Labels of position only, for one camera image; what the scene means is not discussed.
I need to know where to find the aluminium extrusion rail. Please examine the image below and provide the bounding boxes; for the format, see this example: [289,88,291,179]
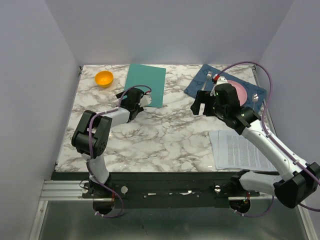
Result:
[40,180,84,201]

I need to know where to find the silver spoon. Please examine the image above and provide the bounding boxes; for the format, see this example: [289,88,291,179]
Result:
[251,93,259,110]

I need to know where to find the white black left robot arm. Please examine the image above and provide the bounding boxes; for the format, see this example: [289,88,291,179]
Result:
[71,85,152,198]

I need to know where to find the pink plate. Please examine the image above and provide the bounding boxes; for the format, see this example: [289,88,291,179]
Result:
[227,80,248,106]

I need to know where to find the blue fabric placemat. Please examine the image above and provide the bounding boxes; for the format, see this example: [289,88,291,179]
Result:
[184,64,267,113]

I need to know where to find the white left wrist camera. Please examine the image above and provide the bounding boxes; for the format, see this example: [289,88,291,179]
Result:
[139,94,152,107]

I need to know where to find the silver fork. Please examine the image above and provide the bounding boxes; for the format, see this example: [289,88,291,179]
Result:
[201,71,212,91]

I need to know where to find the orange plastic bowl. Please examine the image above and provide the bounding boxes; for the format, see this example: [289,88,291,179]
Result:
[94,70,114,88]

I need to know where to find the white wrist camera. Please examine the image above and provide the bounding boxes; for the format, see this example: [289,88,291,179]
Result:
[210,74,228,96]
[139,94,152,107]

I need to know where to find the printed white paper sheets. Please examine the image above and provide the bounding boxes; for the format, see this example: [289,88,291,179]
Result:
[209,130,276,172]

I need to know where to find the teal plastic folder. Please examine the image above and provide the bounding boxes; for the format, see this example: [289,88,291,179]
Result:
[124,64,166,108]

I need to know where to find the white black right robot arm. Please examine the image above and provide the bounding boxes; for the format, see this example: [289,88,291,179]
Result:
[190,83,320,209]

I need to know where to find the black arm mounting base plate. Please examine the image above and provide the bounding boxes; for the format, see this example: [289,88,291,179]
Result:
[51,171,276,210]

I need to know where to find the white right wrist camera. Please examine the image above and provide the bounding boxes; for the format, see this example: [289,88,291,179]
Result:
[210,74,228,96]

